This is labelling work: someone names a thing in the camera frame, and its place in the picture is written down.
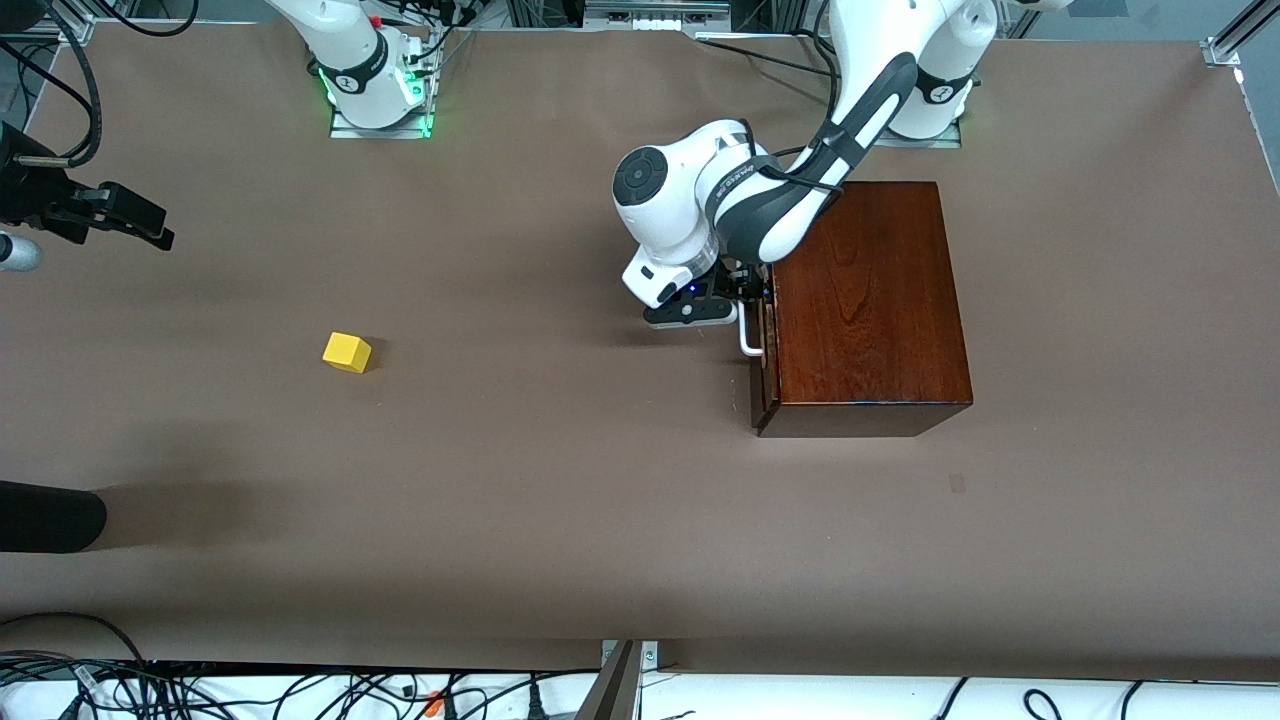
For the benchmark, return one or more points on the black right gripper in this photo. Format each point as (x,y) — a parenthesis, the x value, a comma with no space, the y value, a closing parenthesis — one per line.
(28,195)

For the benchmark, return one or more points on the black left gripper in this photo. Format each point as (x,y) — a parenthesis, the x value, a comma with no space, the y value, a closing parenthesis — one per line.
(742,279)

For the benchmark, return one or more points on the yellow wooden block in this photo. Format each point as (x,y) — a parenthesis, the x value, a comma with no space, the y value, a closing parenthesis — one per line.
(346,351)

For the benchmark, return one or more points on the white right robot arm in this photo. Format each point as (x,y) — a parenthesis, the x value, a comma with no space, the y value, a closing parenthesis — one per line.
(350,60)

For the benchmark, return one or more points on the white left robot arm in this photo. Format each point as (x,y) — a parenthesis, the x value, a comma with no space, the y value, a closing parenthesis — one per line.
(680,190)

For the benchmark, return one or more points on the dark brown wooden cabinet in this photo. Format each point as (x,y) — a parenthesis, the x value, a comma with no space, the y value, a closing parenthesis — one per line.
(870,320)

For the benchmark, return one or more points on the white power strip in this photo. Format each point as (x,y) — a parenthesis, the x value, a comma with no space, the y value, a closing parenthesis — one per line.
(655,20)

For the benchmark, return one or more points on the black cylinder object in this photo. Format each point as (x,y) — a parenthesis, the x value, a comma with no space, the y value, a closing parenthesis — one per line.
(50,517)

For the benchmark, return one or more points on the grey metal bar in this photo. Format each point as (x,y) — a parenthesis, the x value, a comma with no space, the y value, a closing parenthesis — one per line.
(615,690)

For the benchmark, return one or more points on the aluminium frame profile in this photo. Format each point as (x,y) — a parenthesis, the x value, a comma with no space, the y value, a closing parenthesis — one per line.
(1225,48)
(75,28)

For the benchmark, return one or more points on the silver metal bracket plate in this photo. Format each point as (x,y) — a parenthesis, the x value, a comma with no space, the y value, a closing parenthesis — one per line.
(650,655)

